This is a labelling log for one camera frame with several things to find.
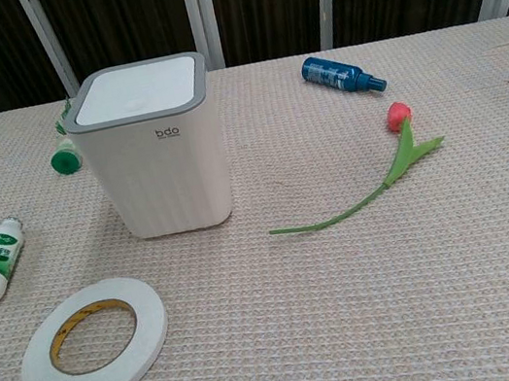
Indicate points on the white trash bin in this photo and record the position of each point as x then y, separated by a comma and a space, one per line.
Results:
169, 181

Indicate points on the blue spray bottle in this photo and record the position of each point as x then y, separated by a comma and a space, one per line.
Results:
335, 73

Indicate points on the beige woven tablecloth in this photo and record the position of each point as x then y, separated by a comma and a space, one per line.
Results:
354, 306

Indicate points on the artificial red tulip flower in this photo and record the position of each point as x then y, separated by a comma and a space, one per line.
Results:
406, 151

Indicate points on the dark pleated curtain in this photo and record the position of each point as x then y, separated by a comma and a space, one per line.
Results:
265, 1

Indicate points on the green cap white bottle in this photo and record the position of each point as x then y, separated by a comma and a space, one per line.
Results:
65, 159

